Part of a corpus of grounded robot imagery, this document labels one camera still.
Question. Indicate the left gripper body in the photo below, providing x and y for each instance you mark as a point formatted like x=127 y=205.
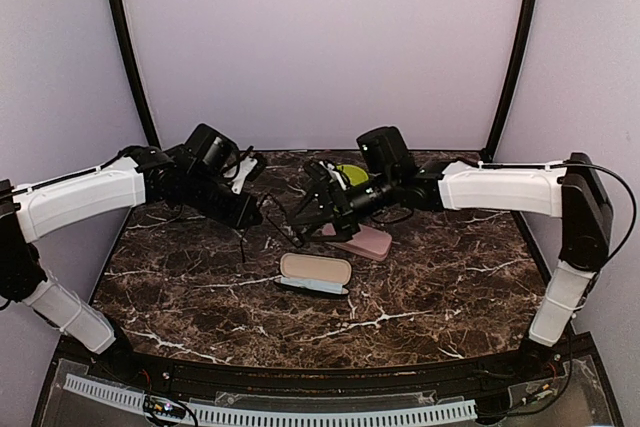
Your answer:
x=227 y=213

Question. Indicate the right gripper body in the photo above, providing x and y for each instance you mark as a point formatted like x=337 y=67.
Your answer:
x=350 y=221

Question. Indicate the black sunglasses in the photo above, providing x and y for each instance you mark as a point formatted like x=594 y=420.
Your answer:
x=284 y=228

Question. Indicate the pink glasses case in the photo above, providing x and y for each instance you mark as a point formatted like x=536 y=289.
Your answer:
x=369 y=243

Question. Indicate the black glasses case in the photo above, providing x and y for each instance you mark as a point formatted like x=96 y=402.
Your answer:
x=314 y=267

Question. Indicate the blue cleaning cloth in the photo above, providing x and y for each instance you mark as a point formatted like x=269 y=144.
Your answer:
x=314 y=284

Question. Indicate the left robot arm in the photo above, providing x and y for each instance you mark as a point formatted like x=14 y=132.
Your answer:
x=207 y=173

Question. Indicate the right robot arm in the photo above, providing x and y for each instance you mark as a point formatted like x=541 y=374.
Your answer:
x=570 y=190

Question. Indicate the green bowl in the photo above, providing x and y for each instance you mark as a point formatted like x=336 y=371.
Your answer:
x=353 y=173

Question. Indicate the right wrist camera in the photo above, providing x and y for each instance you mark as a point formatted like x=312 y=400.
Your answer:
x=324 y=176

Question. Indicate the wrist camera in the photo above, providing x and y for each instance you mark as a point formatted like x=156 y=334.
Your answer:
x=324 y=176
x=247 y=169

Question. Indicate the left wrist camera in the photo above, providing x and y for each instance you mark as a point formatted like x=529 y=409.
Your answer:
x=247 y=169

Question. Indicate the black front rail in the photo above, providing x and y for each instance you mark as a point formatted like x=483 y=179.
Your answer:
x=186 y=379

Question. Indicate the white slotted cable duct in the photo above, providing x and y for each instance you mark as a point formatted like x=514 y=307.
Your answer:
x=253 y=410

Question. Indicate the left black frame post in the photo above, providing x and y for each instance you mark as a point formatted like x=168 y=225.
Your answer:
x=133 y=75

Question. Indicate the black frame post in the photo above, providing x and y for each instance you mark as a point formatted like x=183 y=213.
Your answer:
x=133 y=75
x=516 y=59

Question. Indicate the right black frame post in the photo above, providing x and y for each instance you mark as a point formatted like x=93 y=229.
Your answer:
x=516 y=59

